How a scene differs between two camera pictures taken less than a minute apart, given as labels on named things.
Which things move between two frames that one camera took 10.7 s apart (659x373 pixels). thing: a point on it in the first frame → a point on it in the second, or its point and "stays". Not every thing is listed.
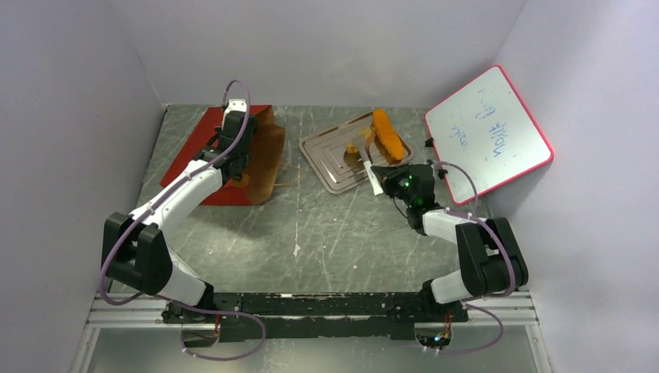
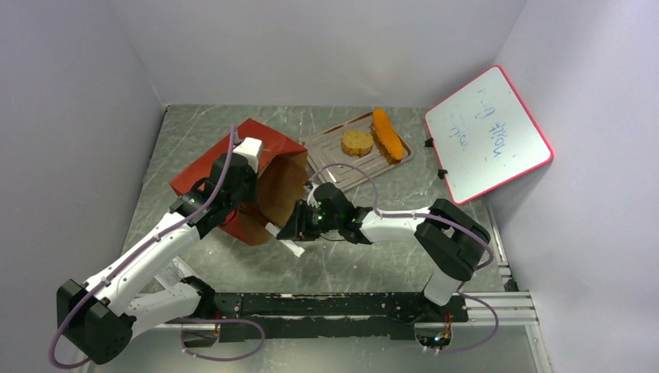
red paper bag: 257,183 → 283,172
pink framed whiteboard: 488,128 stays
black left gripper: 219,130 → 253,179
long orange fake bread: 388,135 stays
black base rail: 319,317 stays
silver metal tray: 338,153 stays
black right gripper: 388,178 → 291,226
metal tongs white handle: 363,145 → 295,249
